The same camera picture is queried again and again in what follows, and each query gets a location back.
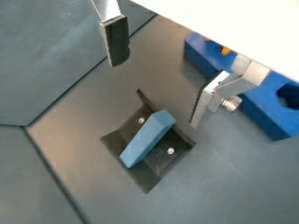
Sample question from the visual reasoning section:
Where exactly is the black curved fixture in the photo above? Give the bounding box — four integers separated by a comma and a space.
100, 89, 195, 193

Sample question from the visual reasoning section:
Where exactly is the blue shape sorting board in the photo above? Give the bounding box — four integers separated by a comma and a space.
183, 33, 299, 141

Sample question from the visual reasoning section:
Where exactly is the yellow notched block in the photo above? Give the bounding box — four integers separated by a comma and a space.
220, 46, 231, 55

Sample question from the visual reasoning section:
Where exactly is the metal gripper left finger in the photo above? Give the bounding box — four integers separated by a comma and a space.
90, 0, 130, 67

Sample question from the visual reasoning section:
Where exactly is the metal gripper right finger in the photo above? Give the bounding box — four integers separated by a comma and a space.
190, 54, 271, 129

